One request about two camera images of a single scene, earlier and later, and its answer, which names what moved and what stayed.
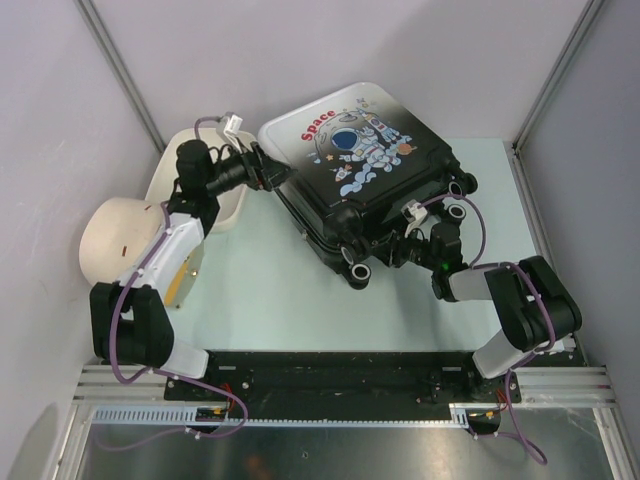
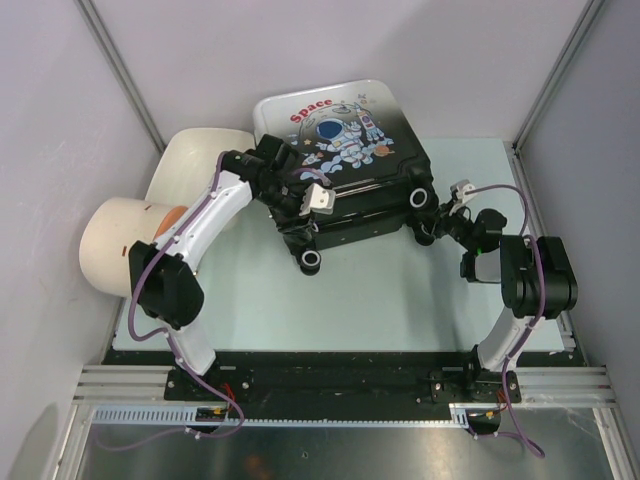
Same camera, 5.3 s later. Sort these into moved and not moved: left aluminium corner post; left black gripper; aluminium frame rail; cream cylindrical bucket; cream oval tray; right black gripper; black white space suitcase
Moved: black white space suitcase; right black gripper; left black gripper
Not moved: cream cylindrical bucket; cream oval tray; left aluminium corner post; aluminium frame rail
